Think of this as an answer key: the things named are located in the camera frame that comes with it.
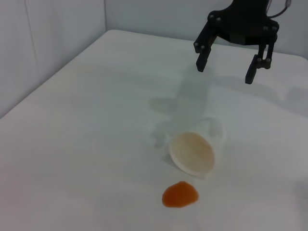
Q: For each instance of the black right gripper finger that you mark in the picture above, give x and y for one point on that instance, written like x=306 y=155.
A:
x=263 y=57
x=204 y=45

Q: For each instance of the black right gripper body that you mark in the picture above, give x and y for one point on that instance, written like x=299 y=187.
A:
x=243 y=21

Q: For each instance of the white paper cup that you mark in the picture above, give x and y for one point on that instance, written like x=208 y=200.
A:
x=192 y=151

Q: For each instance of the orange liquid stain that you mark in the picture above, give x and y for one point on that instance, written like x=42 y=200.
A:
x=180 y=195

